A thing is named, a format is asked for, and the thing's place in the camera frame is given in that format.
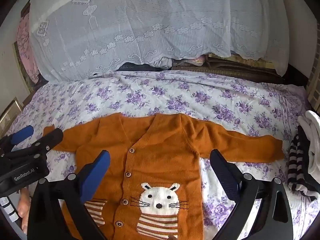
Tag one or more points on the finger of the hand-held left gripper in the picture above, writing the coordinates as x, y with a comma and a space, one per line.
23, 133
51, 140

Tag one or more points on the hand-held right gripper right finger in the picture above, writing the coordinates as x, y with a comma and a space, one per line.
225, 173

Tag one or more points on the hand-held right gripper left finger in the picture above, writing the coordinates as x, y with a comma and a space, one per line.
97, 172

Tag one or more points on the orange knit cardigan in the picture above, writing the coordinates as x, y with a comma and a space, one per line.
160, 155

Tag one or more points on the person's left hand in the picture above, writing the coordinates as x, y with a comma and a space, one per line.
23, 210

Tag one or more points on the black white striped garment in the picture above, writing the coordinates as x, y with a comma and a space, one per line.
296, 165

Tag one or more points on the pink cloth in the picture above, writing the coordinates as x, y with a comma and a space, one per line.
26, 55

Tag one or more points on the purple floral bedsheet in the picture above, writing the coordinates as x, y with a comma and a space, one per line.
175, 97

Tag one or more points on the brown woven mat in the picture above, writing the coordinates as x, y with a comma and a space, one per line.
237, 67

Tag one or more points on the dark cloth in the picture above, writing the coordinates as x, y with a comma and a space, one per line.
140, 67

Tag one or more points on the pinkish folded blanket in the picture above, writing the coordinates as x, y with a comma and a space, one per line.
192, 61

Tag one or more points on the brick pattern curtain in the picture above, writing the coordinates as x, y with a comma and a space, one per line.
315, 85

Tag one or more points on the white lace cover cloth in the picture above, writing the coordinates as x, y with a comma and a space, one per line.
150, 17

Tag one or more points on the wooden frame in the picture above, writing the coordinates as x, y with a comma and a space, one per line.
10, 111

